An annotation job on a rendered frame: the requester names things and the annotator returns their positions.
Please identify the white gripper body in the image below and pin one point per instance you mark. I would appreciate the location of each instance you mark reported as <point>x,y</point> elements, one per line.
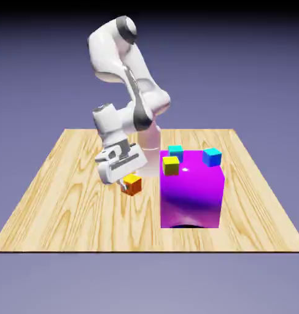
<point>119,166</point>

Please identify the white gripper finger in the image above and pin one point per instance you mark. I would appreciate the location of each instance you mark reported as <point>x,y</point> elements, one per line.
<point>122,185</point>

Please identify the small orange cube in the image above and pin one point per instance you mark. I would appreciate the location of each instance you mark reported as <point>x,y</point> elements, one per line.
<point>133,185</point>

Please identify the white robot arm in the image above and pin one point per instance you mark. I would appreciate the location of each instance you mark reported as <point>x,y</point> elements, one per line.
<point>119,63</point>

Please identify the small yellow cube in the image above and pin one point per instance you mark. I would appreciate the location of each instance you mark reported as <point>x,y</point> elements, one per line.
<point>171,166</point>

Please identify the small cyan cube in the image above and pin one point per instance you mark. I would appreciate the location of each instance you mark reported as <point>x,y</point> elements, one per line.
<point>176,150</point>

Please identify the small blue cube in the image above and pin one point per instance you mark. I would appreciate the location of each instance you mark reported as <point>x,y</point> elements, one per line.
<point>212,157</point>

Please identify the large magenta box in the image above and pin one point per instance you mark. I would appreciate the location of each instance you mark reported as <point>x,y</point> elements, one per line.
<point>191,193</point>

